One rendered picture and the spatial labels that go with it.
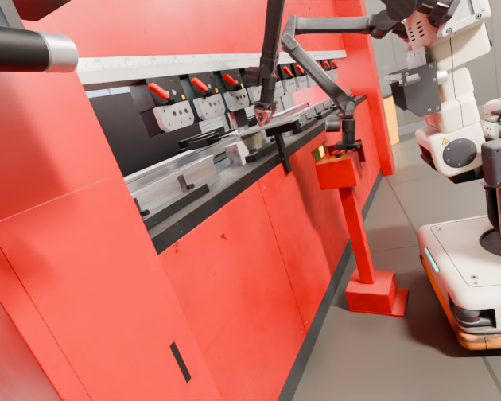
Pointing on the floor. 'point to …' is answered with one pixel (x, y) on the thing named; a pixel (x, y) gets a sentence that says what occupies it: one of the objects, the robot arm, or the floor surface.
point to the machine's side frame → (358, 81)
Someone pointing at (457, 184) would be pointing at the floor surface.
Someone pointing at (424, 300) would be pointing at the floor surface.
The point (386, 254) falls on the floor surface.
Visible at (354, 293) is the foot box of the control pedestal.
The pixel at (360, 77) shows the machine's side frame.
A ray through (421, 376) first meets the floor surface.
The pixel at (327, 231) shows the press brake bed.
